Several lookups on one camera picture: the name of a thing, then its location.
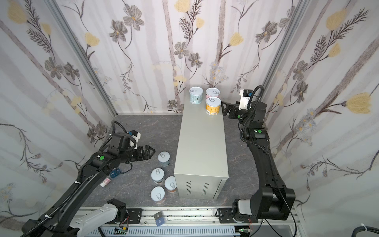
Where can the white slotted cable duct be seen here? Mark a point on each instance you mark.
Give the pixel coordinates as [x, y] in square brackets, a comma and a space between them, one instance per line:
[184, 231]

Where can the black corrugated cable corner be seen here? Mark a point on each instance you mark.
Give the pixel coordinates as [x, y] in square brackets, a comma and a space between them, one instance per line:
[364, 228]

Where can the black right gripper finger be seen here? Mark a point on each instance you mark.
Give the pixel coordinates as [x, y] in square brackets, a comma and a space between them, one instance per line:
[226, 104]
[226, 110]

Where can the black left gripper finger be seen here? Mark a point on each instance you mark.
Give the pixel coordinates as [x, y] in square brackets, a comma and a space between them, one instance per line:
[148, 156]
[148, 150]

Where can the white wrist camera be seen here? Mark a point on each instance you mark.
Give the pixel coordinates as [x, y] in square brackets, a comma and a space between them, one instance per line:
[133, 140]
[245, 96]

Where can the grey metal cabinet counter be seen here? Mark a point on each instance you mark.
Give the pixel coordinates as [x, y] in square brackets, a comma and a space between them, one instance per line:
[201, 167]

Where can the teal can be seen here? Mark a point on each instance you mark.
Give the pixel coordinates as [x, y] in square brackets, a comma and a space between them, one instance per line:
[157, 175]
[164, 158]

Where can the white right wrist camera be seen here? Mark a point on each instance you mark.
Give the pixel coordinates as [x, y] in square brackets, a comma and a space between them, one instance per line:
[245, 96]

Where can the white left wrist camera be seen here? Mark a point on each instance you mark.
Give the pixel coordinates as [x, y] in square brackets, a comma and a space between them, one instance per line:
[133, 140]

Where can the small blue grey module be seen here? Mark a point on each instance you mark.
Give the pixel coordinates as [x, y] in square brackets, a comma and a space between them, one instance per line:
[159, 218]

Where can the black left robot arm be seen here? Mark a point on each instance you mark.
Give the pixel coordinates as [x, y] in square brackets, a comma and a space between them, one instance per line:
[120, 147]

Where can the orange can by cabinet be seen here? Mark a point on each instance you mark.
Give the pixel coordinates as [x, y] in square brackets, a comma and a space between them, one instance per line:
[170, 184]

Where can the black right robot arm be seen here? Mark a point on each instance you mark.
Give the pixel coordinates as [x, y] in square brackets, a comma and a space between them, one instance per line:
[273, 200]

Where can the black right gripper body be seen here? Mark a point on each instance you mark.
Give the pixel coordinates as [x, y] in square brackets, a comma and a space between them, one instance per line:
[232, 110]

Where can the pink labelled can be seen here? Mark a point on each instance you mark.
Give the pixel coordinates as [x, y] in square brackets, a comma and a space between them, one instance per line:
[212, 92]

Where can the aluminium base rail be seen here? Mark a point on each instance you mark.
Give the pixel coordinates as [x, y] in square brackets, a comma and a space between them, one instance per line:
[92, 219]

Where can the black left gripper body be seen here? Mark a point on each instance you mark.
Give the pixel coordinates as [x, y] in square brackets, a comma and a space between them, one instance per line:
[143, 152]

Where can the small blue box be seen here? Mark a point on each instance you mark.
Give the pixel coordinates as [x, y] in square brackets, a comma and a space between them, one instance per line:
[116, 172]

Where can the small pink white bottle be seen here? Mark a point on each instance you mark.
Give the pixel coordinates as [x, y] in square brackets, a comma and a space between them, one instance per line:
[105, 182]

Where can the pink can front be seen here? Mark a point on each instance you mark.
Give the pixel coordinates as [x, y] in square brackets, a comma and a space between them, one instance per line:
[158, 194]

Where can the yellow labelled can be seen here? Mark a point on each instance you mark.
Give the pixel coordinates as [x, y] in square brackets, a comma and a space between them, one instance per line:
[213, 105]

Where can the light blue labelled can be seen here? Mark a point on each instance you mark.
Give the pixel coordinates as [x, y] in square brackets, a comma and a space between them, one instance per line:
[196, 95]

